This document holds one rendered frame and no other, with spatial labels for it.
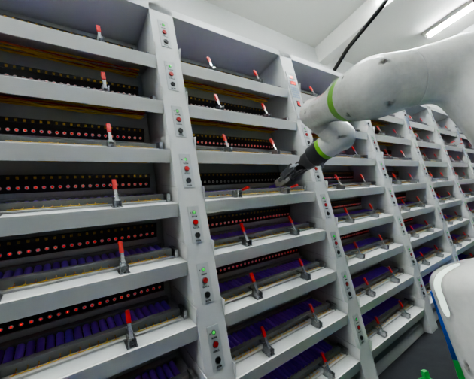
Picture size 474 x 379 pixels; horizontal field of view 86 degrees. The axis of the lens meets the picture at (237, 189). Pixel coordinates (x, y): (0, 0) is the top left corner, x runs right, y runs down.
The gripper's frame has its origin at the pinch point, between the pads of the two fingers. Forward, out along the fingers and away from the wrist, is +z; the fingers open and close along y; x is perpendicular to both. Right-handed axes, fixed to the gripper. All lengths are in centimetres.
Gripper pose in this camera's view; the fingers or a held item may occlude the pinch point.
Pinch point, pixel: (281, 180)
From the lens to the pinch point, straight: 122.5
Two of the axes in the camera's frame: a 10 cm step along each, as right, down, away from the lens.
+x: -2.9, -8.9, 3.5
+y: 8.2, -0.5, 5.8
